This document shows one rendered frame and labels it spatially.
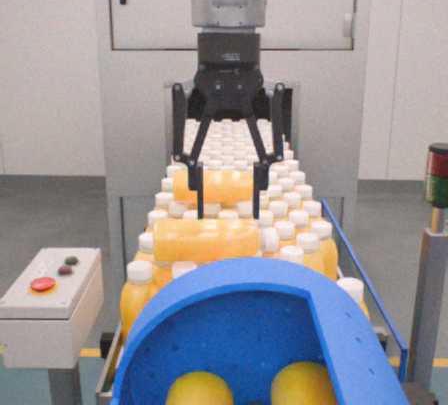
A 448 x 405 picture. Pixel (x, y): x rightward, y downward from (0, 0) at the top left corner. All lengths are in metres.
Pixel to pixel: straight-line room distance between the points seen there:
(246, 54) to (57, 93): 4.39
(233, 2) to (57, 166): 4.56
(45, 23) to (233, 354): 4.51
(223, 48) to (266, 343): 0.33
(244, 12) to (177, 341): 0.37
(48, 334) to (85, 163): 4.27
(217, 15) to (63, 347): 0.49
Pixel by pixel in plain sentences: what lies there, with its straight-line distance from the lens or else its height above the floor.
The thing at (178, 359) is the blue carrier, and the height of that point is 1.11.
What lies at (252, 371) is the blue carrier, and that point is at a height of 1.10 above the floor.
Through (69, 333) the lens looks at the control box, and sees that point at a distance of 0.79.
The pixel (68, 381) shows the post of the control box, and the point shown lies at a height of 0.92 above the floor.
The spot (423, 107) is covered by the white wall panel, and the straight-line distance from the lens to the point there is 4.93.
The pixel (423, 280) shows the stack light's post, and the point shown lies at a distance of 1.08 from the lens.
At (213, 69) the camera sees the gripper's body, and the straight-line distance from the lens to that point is 0.66.
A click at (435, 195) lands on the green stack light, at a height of 1.18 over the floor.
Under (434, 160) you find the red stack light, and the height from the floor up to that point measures 1.24.
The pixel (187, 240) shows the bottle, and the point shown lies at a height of 1.14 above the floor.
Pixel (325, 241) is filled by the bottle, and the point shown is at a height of 1.07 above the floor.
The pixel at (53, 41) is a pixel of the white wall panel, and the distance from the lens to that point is 4.95.
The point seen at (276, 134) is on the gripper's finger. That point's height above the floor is 1.33.
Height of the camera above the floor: 1.46
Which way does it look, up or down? 17 degrees down
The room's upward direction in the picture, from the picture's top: straight up
